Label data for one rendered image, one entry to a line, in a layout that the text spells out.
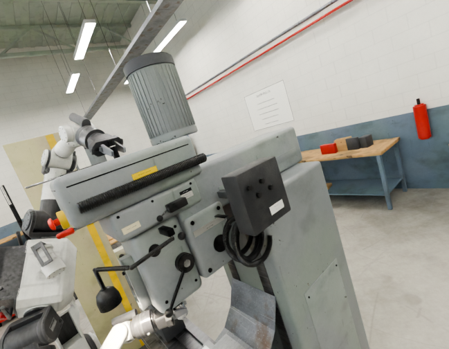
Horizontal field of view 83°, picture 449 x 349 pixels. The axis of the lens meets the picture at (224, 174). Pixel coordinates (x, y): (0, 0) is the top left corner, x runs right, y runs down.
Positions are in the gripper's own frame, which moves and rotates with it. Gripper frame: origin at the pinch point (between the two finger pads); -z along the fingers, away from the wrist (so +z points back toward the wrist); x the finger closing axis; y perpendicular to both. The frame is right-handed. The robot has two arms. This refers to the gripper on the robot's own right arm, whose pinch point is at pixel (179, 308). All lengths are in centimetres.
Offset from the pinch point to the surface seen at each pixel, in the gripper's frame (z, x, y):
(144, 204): -3.5, -11.2, -47.6
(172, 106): -24, 1, -77
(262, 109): -251, 453, -76
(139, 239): 2.1, -11.6, -36.9
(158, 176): -11, -13, -55
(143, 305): 10.2, -6.9, -11.7
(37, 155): 87, 150, -90
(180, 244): -9.6, -6.4, -28.1
